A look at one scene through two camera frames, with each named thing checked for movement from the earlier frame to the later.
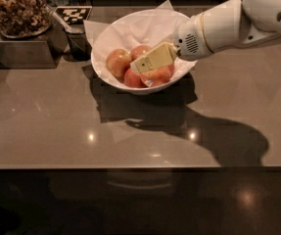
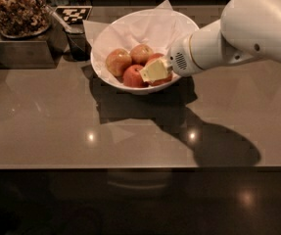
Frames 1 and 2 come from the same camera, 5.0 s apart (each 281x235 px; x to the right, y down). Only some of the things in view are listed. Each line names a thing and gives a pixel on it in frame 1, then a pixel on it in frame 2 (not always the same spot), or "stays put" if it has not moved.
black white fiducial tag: [73, 15] stays put
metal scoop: [75, 28] stays put
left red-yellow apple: [117, 62] stays put
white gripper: [191, 40] to [179, 61]
